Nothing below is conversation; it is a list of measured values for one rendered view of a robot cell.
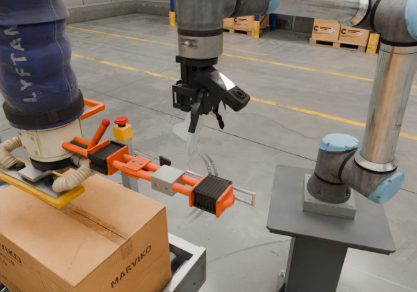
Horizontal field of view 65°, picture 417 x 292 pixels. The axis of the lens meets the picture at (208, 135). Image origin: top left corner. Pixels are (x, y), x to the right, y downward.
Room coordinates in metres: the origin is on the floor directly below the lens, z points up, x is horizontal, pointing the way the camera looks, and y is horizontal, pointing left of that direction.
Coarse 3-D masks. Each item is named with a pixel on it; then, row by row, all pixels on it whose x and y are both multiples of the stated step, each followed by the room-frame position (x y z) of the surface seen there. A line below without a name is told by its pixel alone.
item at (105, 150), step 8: (104, 144) 0.85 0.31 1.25; (112, 144) 0.86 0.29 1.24; (120, 144) 0.85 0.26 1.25; (88, 152) 0.80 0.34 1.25; (96, 152) 0.82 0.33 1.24; (104, 152) 0.82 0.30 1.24; (112, 152) 0.82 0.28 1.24; (120, 152) 0.81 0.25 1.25; (128, 152) 0.83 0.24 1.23; (96, 160) 0.78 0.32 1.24; (104, 160) 0.76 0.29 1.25; (112, 160) 0.78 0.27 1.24; (120, 160) 0.80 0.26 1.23; (96, 168) 0.78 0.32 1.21; (104, 168) 0.77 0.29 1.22; (112, 168) 0.77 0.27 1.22
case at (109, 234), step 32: (0, 192) 1.00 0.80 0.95; (96, 192) 1.00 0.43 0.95; (128, 192) 1.00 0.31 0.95; (0, 224) 0.83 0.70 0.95; (32, 224) 0.83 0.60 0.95; (64, 224) 0.83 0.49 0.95; (96, 224) 0.83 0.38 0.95; (128, 224) 0.83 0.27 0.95; (160, 224) 0.89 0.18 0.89; (0, 256) 0.84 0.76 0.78; (32, 256) 0.70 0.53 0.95; (64, 256) 0.69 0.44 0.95; (96, 256) 0.69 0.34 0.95; (128, 256) 0.76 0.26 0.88; (160, 256) 0.88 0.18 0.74; (32, 288) 0.74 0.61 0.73; (64, 288) 0.62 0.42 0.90; (96, 288) 0.64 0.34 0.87; (128, 288) 0.74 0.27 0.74; (160, 288) 0.87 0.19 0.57
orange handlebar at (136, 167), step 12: (96, 108) 1.15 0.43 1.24; (72, 144) 0.87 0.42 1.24; (132, 156) 0.81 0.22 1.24; (120, 168) 0.76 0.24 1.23; (132, 168) 0.74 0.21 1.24; (144, 168) 0.77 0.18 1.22; (156, 168) 0.75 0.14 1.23; (192, 180) 0.69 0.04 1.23; (180, 192) 0.66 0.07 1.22; (228, 204) 0.60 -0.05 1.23
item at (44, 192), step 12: (0, 168) 0.92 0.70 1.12; (12, 168) 0.91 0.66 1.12; (12, 180) 0.85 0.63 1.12; (24, 180) 0.84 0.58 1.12; (48, 180) 0.82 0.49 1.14; (36, 192) 0.79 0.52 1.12; (48, 192) 0.78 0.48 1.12; (60, 192) 0.78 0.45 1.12; (72, 192) 0.79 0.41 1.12; (60, 204) 0.74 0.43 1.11
